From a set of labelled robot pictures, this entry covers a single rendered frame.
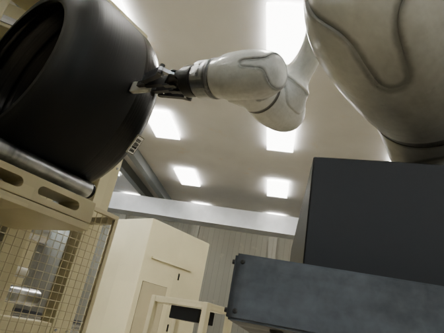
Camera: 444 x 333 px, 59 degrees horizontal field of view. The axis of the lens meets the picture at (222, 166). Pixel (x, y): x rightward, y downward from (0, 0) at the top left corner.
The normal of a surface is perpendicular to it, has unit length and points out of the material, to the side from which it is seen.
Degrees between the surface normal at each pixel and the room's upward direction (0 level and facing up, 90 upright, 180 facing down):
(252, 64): 101
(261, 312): 90
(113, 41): 82
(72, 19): 87
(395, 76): 168
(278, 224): 90
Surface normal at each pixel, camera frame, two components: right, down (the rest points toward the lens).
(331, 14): -0.78, 0.49
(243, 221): -0.11, -0.41
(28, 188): 0.82, -0.08
